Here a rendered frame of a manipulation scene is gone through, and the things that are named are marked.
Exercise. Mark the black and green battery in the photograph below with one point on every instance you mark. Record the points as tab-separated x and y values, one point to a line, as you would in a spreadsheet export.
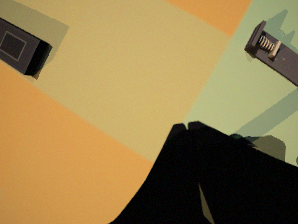
240	138

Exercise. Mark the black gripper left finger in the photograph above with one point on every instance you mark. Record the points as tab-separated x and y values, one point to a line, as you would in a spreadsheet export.
171	192

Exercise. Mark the dark grey battery holder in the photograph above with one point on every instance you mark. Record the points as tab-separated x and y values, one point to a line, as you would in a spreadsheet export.
273	53

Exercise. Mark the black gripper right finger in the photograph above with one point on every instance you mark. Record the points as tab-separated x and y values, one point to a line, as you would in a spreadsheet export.
241	184

